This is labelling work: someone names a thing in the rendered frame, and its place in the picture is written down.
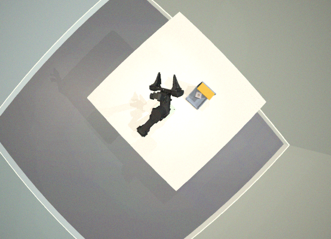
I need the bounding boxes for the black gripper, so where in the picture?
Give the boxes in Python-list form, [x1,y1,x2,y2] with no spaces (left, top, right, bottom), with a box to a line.
[149,72,184,105]

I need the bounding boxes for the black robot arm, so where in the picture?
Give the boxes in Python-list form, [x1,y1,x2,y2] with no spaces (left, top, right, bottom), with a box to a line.
[137,92,171,137]

